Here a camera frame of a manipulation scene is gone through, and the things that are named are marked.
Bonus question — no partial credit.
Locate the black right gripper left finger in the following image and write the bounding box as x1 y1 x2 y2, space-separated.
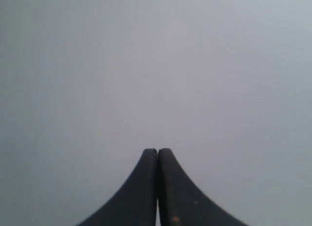
79 148 158 226

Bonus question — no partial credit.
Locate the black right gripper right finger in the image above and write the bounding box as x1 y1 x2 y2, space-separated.
158 148 245 226

